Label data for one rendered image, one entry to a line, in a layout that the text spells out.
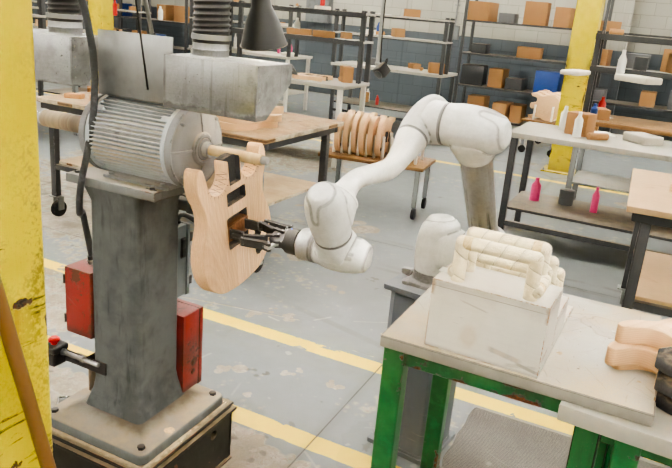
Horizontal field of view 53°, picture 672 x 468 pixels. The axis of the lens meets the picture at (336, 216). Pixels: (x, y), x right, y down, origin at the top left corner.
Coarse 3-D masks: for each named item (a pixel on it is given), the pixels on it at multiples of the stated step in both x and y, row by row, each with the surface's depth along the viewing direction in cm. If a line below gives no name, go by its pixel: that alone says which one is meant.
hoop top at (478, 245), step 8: (456, 240) 155; (464, 240) 153; (472, 240) 153; (480, 240) 152; (472, 248) 152; (480, 248) 151; (488, 248) 151; (496, 248) 150; (504, 248) 149; (512, 248) 149; (520, 248) 149; (496, 256) 151; (504, 256) 149; (512, 256) 148; (520, 256) 148; (528, 256) 147; (536, 256) 146; (528, 264) 148
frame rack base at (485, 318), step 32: (448, 288) 156; (480, 288) 154; (512, 288) 155; (448, 320) 158; (480, 320) 154; (512, 320) 151; (544, 320) 147; (480, 352) 156; (512, 352) 152; (544, 352) 152
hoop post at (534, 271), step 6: (534, 264) 146; (540, 264) 146; (528, 270) 148; (534, 270) 147; (540, 270) 147; (528, 276) 148; (534, 276) 147; (540, 276) 148; (528, 282) 148; (534, 282) 147; (528, 288) 148; (534, 288) 148; (528, 294) 149; (528, 300) 149; (534, 300) 149
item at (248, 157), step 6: (210, 150) 199; (216, 150) 199; (222, 150) 198; (228, 150) 197; (234, 150) 197; (240, 150) 197; (216, 156) 200; (240, 156) 195; (246, 156) 194; (252, 156) 194; (258, 156) 193; (246, 162) 196; (252, 162) 194; (258, 162) 193
